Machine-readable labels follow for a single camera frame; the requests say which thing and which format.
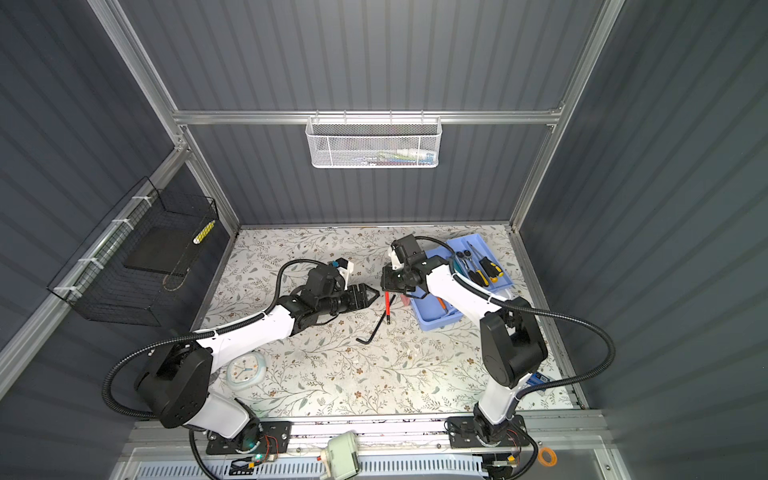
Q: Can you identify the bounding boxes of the green white device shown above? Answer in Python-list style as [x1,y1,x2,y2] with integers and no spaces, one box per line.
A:
[319,431,362,480]

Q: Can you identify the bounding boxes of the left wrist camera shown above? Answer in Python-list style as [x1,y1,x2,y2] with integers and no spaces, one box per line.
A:
[331,258,354,282]

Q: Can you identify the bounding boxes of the black yellow screwdriver long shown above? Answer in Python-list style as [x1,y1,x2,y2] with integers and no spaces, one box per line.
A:
[456,250,489,287]

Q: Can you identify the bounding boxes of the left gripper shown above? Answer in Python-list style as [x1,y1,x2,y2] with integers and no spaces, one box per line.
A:
[317,282,379,318]

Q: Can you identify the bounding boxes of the orange pencil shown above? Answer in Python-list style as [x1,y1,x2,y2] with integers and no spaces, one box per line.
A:
[436,297,449,314]

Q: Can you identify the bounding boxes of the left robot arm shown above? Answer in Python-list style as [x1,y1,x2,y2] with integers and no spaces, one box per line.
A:
[101,258,380,439]

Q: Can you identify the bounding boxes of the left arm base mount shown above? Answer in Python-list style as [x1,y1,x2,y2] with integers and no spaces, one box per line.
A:
[205,421,293,457]

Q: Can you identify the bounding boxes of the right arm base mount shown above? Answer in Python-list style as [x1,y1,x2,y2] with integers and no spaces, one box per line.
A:
[443,416,531,449]

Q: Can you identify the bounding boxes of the white wire wall basket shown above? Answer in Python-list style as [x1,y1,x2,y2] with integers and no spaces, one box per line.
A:
[305,119,443,169]

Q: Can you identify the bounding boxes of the blue stapler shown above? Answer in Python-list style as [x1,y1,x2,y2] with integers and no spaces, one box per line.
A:
[527,372,551,389]

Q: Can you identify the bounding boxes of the black hex key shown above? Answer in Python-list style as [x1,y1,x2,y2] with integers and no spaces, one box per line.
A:
[355,311,389,345]

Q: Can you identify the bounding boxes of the black wire side basket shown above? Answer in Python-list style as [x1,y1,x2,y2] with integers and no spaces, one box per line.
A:
[48,183,219,328]

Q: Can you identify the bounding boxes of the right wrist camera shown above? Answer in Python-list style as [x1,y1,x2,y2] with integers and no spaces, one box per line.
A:
[389,249,403,271]

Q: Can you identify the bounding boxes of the red hex key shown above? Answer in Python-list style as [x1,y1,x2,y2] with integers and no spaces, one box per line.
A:
[384,291,393,325]

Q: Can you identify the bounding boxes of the yellow black screwdriver short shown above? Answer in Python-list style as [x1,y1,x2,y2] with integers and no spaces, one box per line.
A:
[469,244,504,283]

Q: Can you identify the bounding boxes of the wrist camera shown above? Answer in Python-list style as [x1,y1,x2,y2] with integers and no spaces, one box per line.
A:
[331,258,354,282]
[389,249,403,271]

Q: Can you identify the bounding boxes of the white blue tool box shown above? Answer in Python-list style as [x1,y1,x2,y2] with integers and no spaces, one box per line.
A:
[412,234,515,332]

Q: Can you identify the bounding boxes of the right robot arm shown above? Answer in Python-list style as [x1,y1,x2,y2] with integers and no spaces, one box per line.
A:
[381,235,616,445]

